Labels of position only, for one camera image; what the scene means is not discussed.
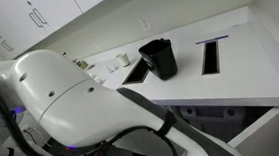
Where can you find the grey framed counter trash slot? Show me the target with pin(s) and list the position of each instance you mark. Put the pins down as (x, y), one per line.
(136, 74)

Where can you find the grey bin inside cupboard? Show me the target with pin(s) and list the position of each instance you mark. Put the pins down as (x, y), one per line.
(216, 118)

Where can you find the narrow counter slot purple edge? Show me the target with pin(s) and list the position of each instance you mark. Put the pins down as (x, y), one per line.
(210, 57)

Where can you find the white cupboard door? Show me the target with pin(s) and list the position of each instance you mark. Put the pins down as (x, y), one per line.
(268, 138)

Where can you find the white wall outlet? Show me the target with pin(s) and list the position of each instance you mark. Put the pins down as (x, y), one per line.
(145, 23)
(97, 43)

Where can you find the white upper cabinets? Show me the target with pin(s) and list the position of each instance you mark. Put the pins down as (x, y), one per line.
(4, 21)

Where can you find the white low wall socket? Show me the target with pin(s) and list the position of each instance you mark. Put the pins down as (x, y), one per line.
(28, 129)

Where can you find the olive small box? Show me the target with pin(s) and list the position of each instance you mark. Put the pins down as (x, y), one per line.
(82, 64)

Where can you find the black plastic trash bin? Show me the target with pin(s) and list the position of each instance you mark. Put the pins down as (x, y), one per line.
(161, 61)

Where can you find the crumpled white paper ball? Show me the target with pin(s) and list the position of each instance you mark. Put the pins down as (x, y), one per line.
(111, 68)
(99, 80)

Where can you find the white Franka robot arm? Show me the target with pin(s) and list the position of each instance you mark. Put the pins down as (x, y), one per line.
(79, 116)

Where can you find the white paper cup green band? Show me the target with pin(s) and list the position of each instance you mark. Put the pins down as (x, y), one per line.
(123, 59)

